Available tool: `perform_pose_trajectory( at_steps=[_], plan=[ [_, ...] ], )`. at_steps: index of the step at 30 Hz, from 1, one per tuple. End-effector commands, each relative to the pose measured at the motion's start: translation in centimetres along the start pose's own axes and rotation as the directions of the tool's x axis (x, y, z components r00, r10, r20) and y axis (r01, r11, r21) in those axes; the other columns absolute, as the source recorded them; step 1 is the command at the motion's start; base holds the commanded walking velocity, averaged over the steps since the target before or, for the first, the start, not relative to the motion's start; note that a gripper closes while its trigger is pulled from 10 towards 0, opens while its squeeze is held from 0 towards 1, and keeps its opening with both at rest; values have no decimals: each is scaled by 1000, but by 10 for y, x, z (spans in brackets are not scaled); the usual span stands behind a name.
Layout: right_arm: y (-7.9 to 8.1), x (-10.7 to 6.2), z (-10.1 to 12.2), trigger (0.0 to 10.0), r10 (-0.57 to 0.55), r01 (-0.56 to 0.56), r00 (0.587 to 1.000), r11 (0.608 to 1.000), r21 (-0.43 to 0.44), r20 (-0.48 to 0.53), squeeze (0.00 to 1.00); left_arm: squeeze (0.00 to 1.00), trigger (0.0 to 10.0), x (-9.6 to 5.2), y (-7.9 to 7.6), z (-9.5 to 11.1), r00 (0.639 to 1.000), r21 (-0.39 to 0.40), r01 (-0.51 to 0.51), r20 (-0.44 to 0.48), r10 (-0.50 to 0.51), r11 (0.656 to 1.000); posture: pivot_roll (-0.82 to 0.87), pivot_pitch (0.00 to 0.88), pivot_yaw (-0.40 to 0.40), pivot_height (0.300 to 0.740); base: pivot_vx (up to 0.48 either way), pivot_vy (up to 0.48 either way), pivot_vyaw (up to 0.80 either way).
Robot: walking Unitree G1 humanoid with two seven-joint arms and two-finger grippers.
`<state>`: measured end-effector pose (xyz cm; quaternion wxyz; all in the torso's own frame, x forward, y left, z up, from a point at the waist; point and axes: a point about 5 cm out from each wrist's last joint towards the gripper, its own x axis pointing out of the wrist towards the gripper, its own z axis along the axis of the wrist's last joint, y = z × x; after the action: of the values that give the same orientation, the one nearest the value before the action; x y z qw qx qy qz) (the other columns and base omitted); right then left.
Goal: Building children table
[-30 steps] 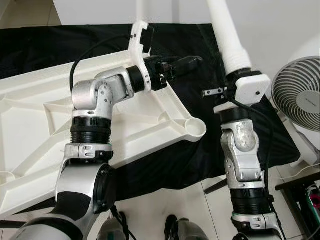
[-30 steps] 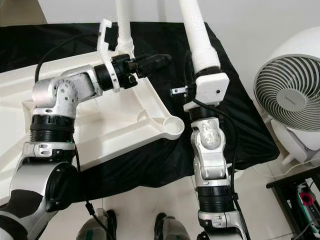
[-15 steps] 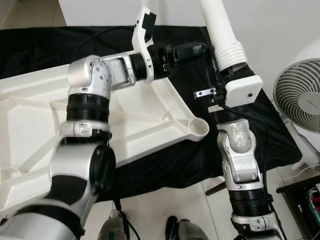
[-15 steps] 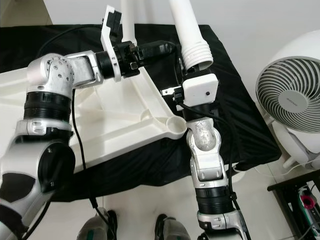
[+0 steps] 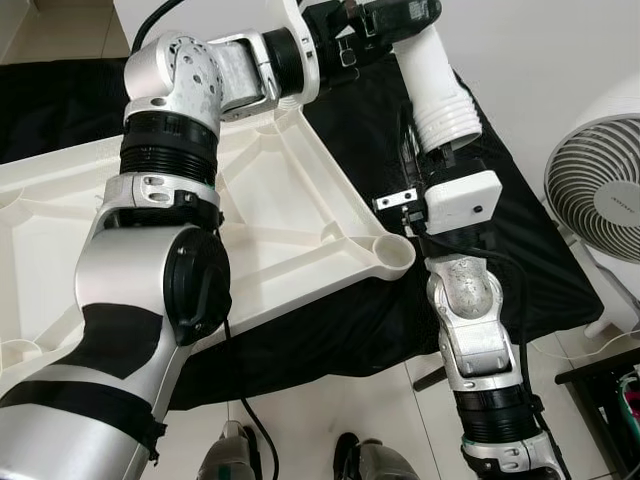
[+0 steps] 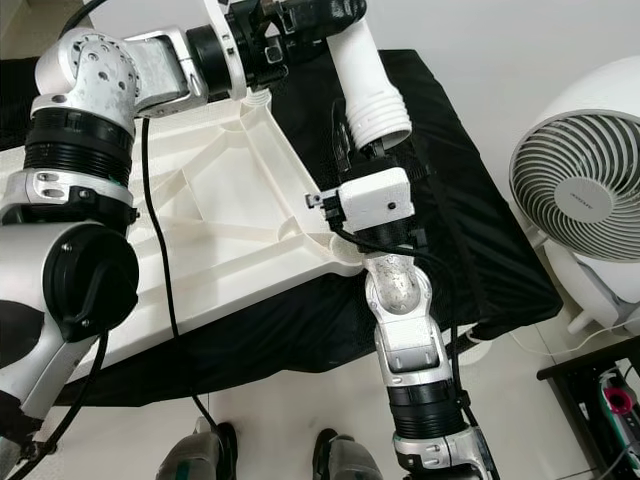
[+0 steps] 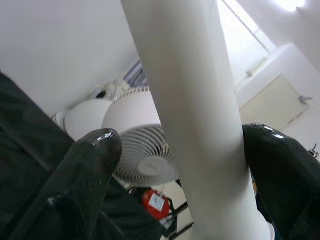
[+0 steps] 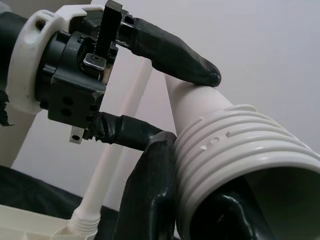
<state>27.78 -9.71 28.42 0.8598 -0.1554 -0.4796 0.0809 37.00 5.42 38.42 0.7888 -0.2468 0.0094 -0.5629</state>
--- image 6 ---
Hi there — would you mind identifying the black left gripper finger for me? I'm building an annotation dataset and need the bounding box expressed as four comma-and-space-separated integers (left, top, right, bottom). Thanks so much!
290, 0, 368, 41

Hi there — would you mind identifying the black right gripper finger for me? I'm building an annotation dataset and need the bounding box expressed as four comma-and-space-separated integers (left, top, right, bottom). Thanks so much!
332, 100, 355, 183

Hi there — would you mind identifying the white plastic table top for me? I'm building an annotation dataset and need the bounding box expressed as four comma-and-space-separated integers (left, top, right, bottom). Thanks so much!
0, 95, 366, 381

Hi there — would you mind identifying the black tablecloth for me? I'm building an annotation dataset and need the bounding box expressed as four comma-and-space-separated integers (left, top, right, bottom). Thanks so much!
0, 48, 566, 406

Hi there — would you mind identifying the white round fan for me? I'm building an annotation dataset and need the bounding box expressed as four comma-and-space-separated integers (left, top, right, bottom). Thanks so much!
508, 55, 640, 336

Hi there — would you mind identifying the grey right robot foot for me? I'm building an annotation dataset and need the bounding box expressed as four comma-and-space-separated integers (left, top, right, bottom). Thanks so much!
310, 430, 386, 480

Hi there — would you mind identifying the grey robot foot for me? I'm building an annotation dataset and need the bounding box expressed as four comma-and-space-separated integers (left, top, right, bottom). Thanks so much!
310, 430, 386, 480
160, 420, 241, 480

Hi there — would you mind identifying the grey left robot foot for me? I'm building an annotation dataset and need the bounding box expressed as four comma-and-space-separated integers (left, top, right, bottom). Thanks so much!
160, 420, 241, 480

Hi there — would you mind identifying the black shelf rack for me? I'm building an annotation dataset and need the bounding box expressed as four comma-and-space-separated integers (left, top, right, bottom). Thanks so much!
538, 350, 640, 480

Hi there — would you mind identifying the pink hair dryer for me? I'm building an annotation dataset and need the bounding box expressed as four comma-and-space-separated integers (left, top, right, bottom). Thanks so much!
600, 385, 637, 417

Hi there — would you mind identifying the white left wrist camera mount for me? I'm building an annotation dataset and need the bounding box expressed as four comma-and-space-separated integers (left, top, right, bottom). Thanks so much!
205, 0, 251, 101

